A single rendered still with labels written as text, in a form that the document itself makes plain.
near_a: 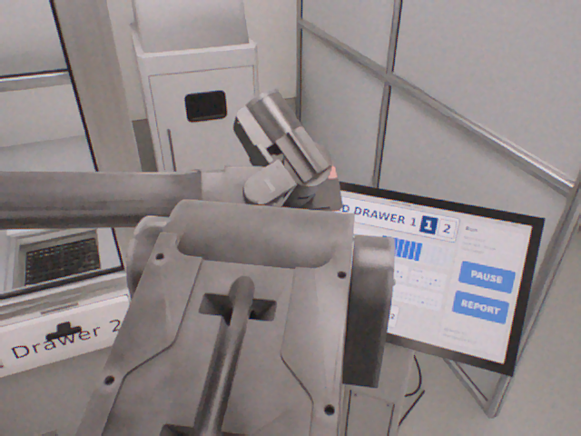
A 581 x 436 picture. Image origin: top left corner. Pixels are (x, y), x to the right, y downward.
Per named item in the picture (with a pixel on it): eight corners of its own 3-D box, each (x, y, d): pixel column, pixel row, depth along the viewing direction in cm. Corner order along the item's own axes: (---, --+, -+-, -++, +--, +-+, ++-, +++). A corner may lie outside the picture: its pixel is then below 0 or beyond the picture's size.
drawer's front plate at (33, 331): (136, 331, 121) (127, 299, 114) (5, 368, 112) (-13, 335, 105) (135, 326, 122) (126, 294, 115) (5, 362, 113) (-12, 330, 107)
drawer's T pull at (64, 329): (83, 331, 110) (81, 328, 109) (46, 341, 108) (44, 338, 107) (82, 321, 113) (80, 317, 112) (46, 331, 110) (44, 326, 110)
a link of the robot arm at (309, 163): (303, 193, 54) (344, 166, 55) (269, 143, 55) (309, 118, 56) (293, 207, 61) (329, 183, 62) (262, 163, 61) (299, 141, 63)
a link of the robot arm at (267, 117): (244, 230, 59) (256, 210, 51) (192, 154, 60) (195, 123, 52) (320, 182, 63) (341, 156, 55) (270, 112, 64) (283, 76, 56)
